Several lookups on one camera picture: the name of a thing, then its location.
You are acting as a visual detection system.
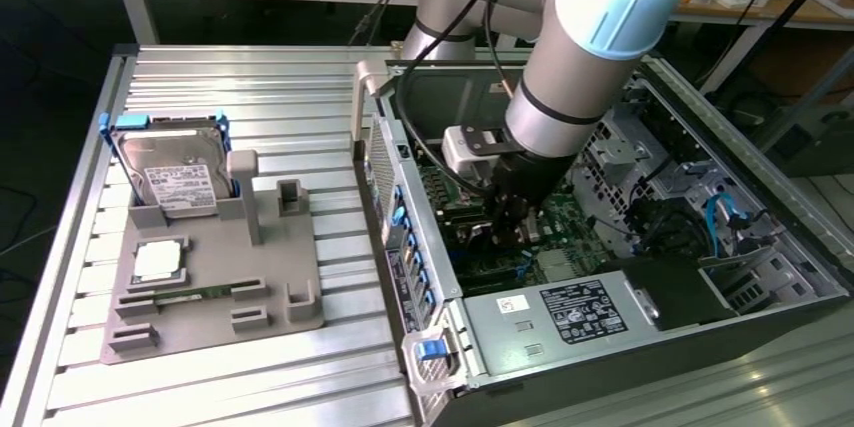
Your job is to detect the green motherboard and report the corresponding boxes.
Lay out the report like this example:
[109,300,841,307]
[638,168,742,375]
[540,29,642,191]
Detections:
[417,139,613,298]

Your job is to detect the black open PC case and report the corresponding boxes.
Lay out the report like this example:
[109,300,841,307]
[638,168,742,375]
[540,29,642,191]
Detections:
[351,57,854,427]

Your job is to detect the CPU socket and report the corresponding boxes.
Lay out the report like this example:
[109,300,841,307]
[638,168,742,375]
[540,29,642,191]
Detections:
[444,169,494,206]

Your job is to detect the green RAM stick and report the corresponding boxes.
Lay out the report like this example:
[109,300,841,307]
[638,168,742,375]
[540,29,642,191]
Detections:
[153,286,235,304]

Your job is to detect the silver CPU chip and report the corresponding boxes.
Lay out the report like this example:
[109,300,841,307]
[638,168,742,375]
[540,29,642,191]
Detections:
[133,241,191,286]

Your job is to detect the silver chipset heat sink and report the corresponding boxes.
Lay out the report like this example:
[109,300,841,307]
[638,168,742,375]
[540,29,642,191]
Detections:
[537,250,580,284]

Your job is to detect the silver hard disk drive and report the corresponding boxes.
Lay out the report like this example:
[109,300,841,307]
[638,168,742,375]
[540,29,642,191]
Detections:
[110,122,233,221]
[98,113,233,209]

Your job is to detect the grey parts rack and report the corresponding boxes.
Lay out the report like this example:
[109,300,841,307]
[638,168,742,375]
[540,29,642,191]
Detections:
[99,149,327,366]

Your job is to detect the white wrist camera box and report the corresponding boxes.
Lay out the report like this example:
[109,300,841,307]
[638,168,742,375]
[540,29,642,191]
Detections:
[441,125,528,177]

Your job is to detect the metal disk bay cage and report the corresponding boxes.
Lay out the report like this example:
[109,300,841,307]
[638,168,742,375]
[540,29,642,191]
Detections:
[574,106,673,248]

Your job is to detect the grey cable with connector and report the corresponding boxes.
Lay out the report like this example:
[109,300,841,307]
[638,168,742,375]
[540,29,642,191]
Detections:
[347,0,403,47]

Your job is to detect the grey power supply unit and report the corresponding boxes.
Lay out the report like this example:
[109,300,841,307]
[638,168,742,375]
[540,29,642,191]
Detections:
[464,269,669,391]

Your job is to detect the blue wire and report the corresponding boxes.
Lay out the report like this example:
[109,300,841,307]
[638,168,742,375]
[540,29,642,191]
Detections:
[705,193,741,262]

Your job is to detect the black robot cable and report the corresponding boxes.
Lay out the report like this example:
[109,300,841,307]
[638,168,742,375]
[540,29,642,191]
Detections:
[398,0,521,196]

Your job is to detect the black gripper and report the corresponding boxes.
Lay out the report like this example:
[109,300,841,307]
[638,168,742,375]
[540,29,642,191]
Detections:
[489,148,580,202]

